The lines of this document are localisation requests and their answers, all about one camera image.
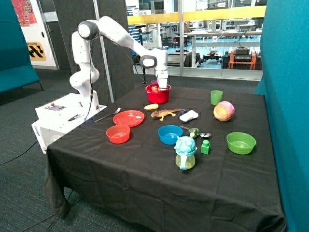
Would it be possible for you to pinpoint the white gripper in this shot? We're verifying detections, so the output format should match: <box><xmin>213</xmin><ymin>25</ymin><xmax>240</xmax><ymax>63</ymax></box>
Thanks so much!
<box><xmin>155</xmin><ymin>70</ymin><xmax>169</xmax><ymax>91</ymax></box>

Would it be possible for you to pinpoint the brown teddy bear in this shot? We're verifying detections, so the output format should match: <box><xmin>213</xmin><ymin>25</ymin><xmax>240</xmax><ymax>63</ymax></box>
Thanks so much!
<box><xmin>151</xmin><ymin>86</ymin><xmax>160</xmax><ymax>92</ymax></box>

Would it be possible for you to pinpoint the orange-red plastic plate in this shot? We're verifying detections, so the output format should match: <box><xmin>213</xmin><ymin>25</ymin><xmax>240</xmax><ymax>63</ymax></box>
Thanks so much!
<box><xmin>113</xmin><ymin>110</ymin><xmax>145</xmax><ymax>127</ymax></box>

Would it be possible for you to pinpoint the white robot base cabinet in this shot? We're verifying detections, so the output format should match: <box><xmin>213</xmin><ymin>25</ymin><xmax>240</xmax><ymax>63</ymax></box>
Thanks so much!
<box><xmin>31</xmin><ymin>93</ymin><xmax>107</xmax><ymax>154</ymax></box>

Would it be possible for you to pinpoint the deep red plastic bowl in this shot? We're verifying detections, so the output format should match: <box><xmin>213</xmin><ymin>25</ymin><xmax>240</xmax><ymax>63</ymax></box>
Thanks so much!
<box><xmin>145</xmin><ymin>84</ymin><xmax>171</xmax><ymax>104</ymax></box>

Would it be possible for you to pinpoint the blue plastic bowl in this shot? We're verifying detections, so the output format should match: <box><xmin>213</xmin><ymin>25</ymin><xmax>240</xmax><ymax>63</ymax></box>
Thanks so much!
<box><xmin>157</xmin><ymin>125</ymin><xmax>183</xmax><ymax>145</ymax></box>

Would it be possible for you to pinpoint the small orange-red bowl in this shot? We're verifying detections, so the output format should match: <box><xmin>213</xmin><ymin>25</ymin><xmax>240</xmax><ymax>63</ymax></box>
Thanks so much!
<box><xmin>106</xmin><ymin>125</ymin><xmax>131</xmax><ymax>144</ymax></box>

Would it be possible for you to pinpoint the green plastic bowl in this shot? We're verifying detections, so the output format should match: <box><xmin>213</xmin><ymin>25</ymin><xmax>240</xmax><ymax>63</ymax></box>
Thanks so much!
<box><xmin>226</xmin><ymin>132</ymin><xmax>256</xmax><ymax>155</ymax></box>

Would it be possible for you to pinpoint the yellow toy corn cob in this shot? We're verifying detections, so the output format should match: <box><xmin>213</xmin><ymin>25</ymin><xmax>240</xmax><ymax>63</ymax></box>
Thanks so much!
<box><xmin>144</xmin><ymin>103</ymin><xmax>159</xmax><ymax>110</ymax></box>

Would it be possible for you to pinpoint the yellow brown toy lizard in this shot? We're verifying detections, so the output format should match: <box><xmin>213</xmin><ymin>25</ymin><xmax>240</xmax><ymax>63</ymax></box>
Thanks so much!
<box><xmin>151</xmin><ymin>109</ymin><xmax>181</xmax><ymax>121</ymax></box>

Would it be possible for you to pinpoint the dark blue small ball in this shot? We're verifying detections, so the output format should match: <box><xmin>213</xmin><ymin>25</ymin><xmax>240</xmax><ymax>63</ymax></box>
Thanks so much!
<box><xmin>180</xmin><ymin>109</ymin><xmax>188</xmax><ymax>116</ymax></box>

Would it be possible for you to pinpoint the white folded cloth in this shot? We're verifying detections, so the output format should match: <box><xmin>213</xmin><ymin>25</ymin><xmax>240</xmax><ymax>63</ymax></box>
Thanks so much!
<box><xmin>179</xmin><ymin>110</ymin><xmax>199</xmax><ymax>122</ymax></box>

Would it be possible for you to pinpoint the metal fork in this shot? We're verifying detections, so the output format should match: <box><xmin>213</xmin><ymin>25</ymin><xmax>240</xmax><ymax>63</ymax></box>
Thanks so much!
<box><xmin>94</xmin><ymin>107</ymin><xmax>121</xmax><ymax>123</ymax></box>

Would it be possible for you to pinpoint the green plastic cup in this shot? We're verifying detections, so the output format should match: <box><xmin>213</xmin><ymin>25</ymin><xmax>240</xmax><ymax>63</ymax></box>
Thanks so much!
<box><xmin>211</xmin><ymin>90</ymin><xmax>223</xmax><ymax>106</ymax></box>

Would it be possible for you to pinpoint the green white toy vegetable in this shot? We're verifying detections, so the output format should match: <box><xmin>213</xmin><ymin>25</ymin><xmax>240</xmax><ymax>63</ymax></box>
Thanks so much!
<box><xmin>188</xmin><ymin>128</ymin><xmax>200</xmax><ymax>138</ymax></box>

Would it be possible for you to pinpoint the multicolour soft ball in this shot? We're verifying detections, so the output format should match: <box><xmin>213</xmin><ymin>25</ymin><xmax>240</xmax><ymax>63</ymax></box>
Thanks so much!
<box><xmin>213</xmin><ymin>101</ymin><xmax>235</xmax><ymax>122</ymax></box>

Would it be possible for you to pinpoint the metal spoon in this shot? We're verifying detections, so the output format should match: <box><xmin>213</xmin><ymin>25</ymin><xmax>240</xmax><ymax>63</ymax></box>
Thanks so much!
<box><xmin>180</xmin><ymin>126</ymin><xmax>211</xmax><ymax>138</ymax></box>

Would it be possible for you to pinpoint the blue turtle sippy cup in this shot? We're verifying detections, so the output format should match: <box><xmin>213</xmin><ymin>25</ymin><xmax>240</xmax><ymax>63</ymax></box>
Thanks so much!
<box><xmin>174</xmin><ymin>136</ymin><xmax>197</xmax><ymax>170</ymax></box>

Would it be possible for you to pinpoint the green toy block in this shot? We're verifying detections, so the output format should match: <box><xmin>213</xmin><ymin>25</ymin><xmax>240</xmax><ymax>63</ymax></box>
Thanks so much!
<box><xmin>201</xmin><ymin>140</ymin><xmax>210</xmax><ymax>155</ymax></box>

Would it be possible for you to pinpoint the black tablecloth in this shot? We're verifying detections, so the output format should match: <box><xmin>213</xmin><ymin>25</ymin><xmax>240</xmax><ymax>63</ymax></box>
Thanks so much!
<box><xmin>44</xmin><ymin>87</ymin><xmax>287</xmax><ymax>232</ymax></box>

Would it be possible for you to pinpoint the teal partition panel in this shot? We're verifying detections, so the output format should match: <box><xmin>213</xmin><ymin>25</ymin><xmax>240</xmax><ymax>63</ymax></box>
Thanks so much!
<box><xmin>255</xmin><ymin>0</ymin><xmax>309</xmax><ymax>232</ymax></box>

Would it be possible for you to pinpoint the yellow black hazard sign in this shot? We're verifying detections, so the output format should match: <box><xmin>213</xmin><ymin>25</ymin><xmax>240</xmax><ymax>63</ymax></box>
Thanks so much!
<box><xmin>27</xmin><ymin>42</ymin><xmax>46</xmax><ymax>62</ymax></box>

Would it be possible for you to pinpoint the teal sofa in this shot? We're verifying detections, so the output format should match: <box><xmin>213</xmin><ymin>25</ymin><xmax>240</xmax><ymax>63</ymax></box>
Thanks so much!
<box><xmin>0</xmin><ymin>0</ymin><xmax>40</xmax><ymax>93</ymax></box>

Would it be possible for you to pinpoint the black camera tripod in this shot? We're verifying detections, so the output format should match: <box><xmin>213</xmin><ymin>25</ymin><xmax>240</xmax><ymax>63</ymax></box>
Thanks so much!
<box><xmin>136</xmin><ymin>24</ymin><xmax>148</xmax><ymax>84</ymax></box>

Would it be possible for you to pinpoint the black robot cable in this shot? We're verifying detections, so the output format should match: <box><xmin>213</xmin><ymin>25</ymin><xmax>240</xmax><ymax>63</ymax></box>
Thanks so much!
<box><xmin>84</xmin><ymin>35</ymin><xmax>145</xmax><ymax>121</ymax></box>

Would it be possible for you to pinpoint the red wall poster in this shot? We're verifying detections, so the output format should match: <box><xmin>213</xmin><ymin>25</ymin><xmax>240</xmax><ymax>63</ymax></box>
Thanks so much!
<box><xmin>11</xmin><ymin>0</ymin><xmax>38</xmax><ymax>27</ymax></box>

